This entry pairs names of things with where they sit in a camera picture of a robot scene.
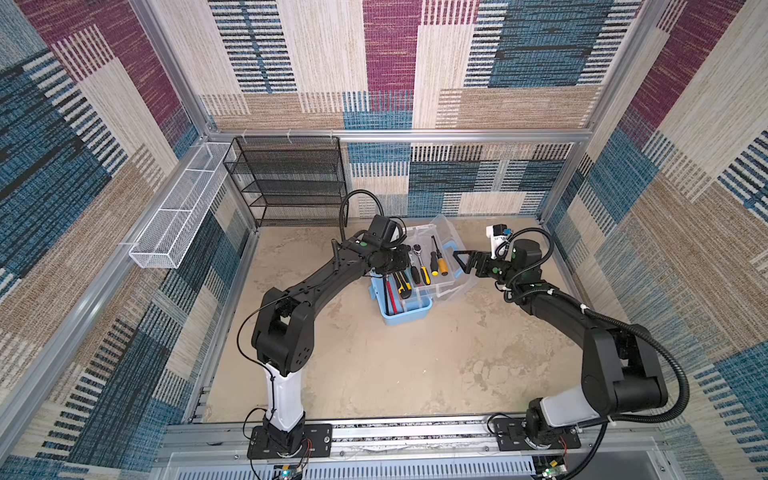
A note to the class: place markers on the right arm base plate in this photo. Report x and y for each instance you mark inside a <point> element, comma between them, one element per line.
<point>514,434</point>

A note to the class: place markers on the light blue plastic tool box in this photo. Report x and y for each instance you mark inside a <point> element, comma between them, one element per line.
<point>442,288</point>

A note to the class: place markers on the black wire mesh shelf rack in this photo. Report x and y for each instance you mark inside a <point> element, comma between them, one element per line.
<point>288,181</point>

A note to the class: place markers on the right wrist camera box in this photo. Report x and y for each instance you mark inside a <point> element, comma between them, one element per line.
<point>498,235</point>

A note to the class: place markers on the yellow handled wrench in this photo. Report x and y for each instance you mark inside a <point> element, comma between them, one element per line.
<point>425,276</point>

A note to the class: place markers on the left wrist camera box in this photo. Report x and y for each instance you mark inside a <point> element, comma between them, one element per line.
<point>400,233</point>

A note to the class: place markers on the wooden handled screwdriver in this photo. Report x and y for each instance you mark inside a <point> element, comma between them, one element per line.
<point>443,268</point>

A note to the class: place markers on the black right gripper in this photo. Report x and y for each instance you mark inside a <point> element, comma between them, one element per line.
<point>483,257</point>

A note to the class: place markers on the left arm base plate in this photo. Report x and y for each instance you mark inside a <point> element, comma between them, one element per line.
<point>268,442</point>

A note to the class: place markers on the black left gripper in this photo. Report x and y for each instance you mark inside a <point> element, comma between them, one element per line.
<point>402,260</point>

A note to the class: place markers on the red hex key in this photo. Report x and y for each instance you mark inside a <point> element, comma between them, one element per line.
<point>392,310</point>

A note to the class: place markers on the black yellow small screwdriver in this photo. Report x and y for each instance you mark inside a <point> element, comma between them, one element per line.
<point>434,264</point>

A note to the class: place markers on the white wire mesh basket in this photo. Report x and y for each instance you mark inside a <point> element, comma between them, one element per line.
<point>166,239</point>

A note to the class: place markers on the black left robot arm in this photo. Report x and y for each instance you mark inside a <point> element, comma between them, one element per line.
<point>284,335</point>

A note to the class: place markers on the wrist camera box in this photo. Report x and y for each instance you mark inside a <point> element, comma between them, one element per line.
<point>498,235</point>
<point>400,233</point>

